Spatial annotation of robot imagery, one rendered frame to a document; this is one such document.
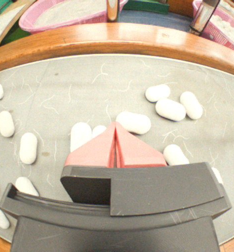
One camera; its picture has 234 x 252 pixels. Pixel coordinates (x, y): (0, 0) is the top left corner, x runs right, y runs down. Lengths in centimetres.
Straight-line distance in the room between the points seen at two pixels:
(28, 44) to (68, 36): 7
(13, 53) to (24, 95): 9
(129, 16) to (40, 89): 34
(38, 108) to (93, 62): 10
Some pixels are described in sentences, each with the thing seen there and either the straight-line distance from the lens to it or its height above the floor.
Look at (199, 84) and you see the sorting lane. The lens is 21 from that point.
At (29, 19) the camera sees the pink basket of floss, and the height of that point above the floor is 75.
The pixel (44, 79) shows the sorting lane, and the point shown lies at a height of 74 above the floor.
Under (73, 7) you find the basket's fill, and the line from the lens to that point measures 39.
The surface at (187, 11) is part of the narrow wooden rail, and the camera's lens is 56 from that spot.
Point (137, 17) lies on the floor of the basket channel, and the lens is 44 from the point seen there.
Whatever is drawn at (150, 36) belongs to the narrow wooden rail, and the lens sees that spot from 20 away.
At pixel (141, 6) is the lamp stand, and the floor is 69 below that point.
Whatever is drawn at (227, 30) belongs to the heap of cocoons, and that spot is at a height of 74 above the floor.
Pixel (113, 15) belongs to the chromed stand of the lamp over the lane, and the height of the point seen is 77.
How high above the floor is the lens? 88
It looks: 76 degrees down
